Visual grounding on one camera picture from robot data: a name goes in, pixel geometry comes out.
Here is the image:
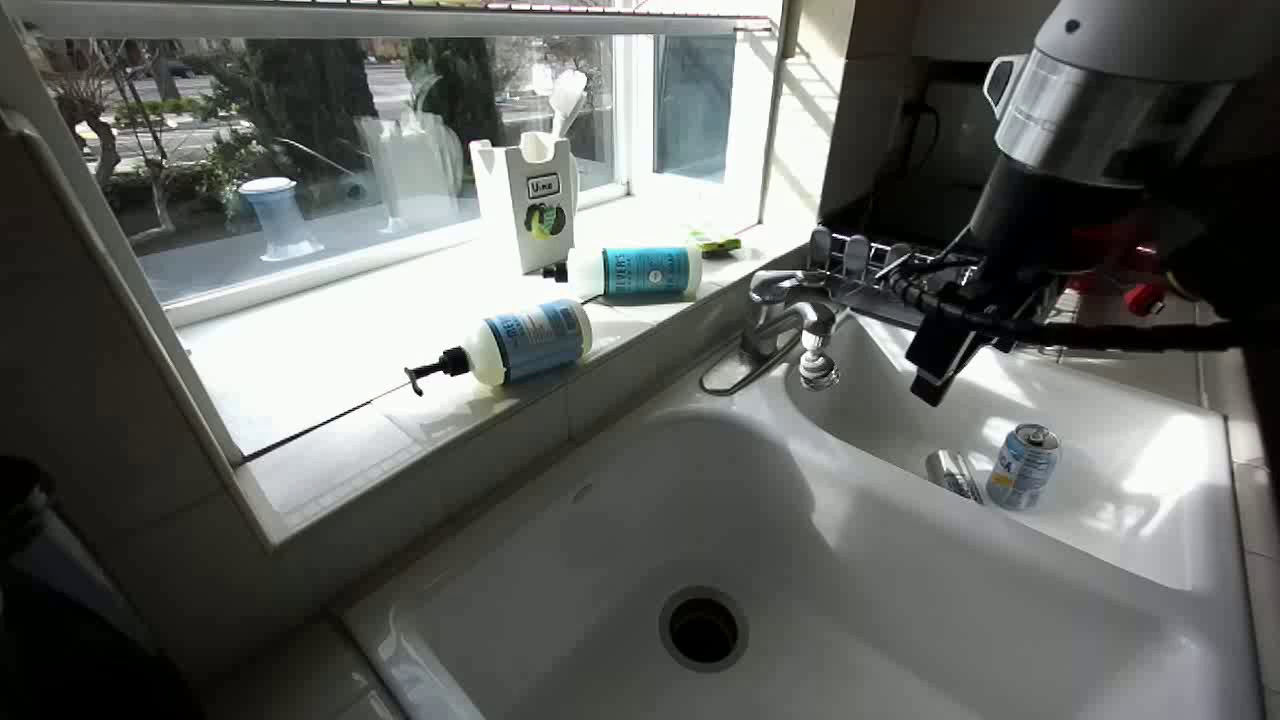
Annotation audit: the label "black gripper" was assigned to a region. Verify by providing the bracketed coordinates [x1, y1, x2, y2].
[904, 230, 1070, 407]

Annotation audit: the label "white bottle blue label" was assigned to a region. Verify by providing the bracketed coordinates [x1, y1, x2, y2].
[583, 242, 704, 303]

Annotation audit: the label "pump soap bottle blue label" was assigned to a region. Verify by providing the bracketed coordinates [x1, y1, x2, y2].
[404, 295, 594, 402]

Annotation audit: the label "light blue drink can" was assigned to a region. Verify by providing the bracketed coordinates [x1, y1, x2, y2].
[982, 420, 1065, 516]

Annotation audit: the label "metal dish rack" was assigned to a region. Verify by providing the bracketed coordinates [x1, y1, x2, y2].
[802, 225, 976, 317]

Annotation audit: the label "chrome sink faucet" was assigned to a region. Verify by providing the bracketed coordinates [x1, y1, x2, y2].
[696, 266, 857, 402]

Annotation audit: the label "red soda cans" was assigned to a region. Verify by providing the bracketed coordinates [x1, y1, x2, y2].
[1065, 248, 1175, 321]

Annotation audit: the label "white double basin sink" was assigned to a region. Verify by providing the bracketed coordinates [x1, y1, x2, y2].
[337, 311, 1264, 720]

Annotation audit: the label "dark open sink drain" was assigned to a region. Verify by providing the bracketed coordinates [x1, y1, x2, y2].
[655, 584, 752, 676]

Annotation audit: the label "white carton brush holder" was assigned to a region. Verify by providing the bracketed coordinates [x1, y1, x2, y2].
[467, 128, 580, 285]

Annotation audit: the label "white garden pedestal outside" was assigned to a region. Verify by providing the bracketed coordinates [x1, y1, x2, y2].
[235, 173, 323, 266]

